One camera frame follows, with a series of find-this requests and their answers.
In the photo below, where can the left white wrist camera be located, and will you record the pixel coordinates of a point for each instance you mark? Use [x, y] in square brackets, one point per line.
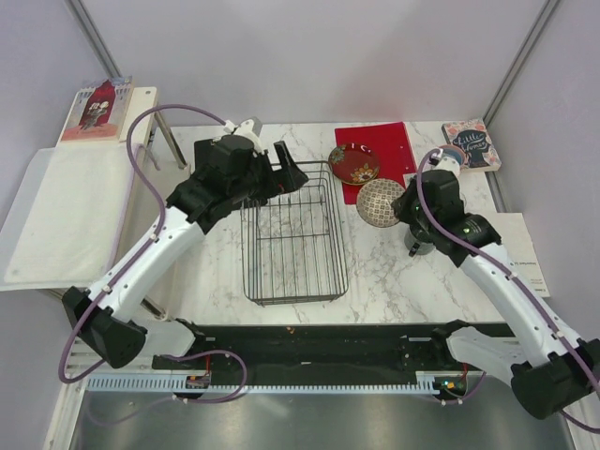
[250, 128]

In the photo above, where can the red folder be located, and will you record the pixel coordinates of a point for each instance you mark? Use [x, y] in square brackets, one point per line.
[390, 143]

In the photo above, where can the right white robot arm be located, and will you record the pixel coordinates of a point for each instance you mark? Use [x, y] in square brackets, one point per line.
[550, 366]

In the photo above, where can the white spiral notebook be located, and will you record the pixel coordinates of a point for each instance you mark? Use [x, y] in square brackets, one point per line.
[516, 238]

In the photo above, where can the pink plastic cup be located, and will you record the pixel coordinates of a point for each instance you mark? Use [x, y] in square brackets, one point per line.
[458, 155]

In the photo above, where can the patterned ceramic bowl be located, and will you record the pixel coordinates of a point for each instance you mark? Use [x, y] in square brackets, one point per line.
[374, 202]

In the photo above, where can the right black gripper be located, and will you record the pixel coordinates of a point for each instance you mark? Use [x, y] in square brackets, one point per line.
[401, 204]

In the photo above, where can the light blue cable duct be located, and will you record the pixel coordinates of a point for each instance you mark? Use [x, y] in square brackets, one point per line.
[423, 385]

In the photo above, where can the red cover book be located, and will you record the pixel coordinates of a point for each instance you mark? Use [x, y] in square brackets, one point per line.
[98, 111]

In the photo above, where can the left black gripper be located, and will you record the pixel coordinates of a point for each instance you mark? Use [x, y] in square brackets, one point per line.
[280, 182]

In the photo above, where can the grey wire dish rack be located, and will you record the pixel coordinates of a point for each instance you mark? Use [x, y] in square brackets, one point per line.
[293, 248]

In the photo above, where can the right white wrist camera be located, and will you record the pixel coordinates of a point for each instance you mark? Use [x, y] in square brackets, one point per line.
[445, 160]

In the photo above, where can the dark brown floral plate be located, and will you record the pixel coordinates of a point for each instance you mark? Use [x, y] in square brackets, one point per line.
[354, 164]

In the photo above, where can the Little Women book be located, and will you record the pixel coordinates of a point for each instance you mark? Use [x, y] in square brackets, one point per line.
[473, 138]

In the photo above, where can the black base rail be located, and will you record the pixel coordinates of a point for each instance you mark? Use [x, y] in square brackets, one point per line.
[330, 353]

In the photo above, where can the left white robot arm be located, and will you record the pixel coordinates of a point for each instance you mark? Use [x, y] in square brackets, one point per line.
[102, 314]

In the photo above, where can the black clipboard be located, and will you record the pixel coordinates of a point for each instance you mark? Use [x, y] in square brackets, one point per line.
[203, 160]

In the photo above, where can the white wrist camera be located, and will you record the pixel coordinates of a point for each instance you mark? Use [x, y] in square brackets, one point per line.
[445, 160]
[250, 128]

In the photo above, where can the grey ceramic mug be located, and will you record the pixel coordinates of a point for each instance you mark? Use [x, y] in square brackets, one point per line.
[417, 242]

